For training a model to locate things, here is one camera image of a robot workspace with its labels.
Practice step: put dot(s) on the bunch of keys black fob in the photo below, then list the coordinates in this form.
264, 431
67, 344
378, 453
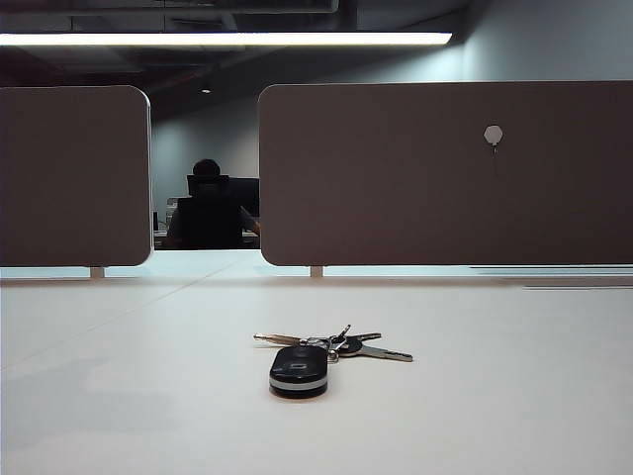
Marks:
299, 368

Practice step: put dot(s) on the white adhesive wall hook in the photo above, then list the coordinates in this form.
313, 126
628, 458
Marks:
493, 134

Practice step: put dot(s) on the black office chair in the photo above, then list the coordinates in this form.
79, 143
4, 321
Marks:
207, 222

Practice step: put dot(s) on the wide brown desk partition panel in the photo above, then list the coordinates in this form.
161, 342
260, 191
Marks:
395, 188

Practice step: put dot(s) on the seated person in background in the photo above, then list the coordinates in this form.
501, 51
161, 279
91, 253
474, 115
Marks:
205, 165

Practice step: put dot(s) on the narrow brown desk partition panel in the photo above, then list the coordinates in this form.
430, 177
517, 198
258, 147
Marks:
74, 188

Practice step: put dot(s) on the black computer monitor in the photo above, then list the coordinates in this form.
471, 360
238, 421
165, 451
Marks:
247, 193

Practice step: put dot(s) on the long linear ceiling light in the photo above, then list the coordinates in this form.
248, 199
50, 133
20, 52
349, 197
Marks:
222, 39

